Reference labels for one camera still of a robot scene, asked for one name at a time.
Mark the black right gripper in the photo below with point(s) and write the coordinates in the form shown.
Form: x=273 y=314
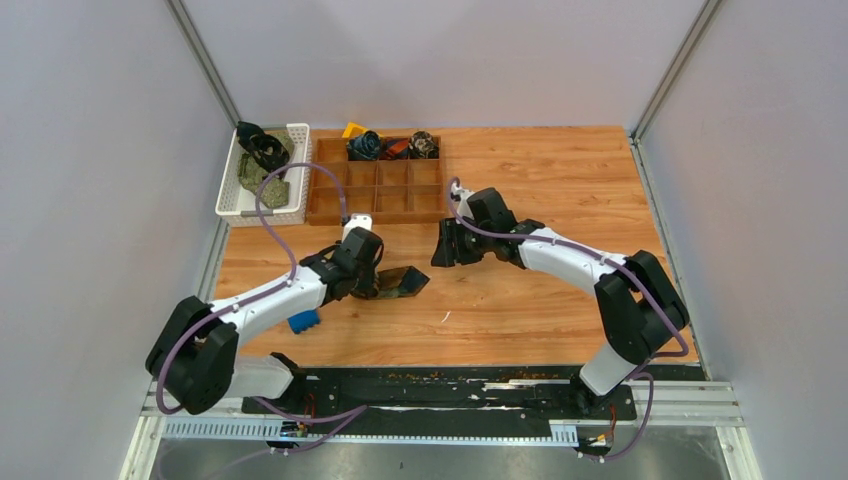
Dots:
x=449 y=254

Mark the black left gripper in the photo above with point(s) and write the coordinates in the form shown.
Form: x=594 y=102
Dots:
x=369 y=279

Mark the dark patterned necktie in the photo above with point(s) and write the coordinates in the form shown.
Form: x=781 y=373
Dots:
x=394 y=283

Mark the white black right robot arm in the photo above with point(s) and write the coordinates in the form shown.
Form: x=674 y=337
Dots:
x=640 y=309

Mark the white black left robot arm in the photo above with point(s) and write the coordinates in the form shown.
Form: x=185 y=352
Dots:
x=195 y=360

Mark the blue toy block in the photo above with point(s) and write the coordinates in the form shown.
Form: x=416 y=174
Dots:
x=303 y=321

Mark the wooden compartment tray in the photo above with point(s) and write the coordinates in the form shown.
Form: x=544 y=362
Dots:
x=400 y=191

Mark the rolled brown floral tie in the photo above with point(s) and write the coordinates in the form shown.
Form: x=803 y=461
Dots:
x=422 y=145

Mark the rolled orange striped tie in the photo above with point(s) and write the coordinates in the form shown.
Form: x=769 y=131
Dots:
x=394 y=148

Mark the rolled dark blue tie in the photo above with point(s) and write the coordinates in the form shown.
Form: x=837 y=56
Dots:
x=364 y=147

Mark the olive green tie in basket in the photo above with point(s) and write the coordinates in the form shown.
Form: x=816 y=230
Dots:
x=251 y=176

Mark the black patterned tie in basket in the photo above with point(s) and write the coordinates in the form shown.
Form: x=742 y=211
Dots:
x=267 y=150

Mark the yellow object behind tray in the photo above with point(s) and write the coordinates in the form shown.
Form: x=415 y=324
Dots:
x=353 y=130

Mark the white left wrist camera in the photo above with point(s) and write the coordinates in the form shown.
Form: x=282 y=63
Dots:
x=357 y=220

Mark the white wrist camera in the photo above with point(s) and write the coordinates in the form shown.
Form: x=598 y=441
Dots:
x=460 y=195
x=357 y=220

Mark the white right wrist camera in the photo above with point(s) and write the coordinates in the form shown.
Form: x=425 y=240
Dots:
x=460 y=195

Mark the aluminium frame rail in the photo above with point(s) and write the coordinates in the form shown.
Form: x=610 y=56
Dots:
x=203 y=58

